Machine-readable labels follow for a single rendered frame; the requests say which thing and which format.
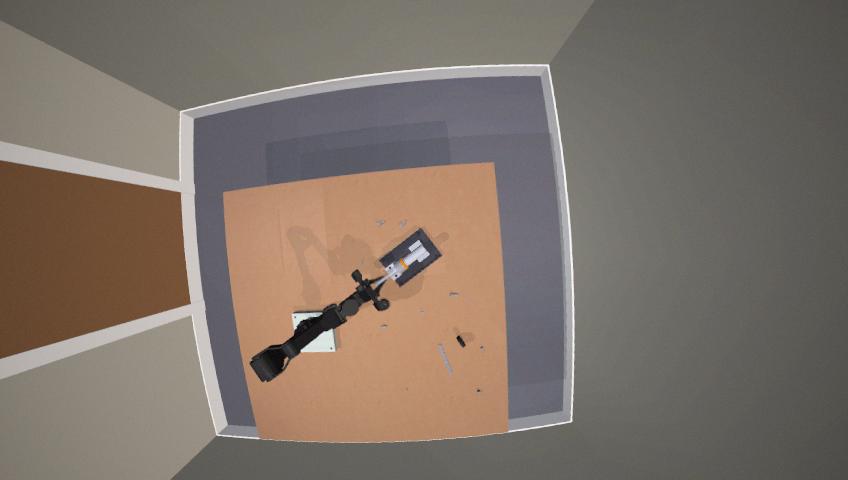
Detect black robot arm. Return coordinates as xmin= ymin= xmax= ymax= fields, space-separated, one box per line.
xmin=250 ymin=283 xmax=377 ymax=382

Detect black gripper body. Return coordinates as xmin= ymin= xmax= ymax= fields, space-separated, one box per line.
xmin=350 ymin=270 xmax=387 ymax=311

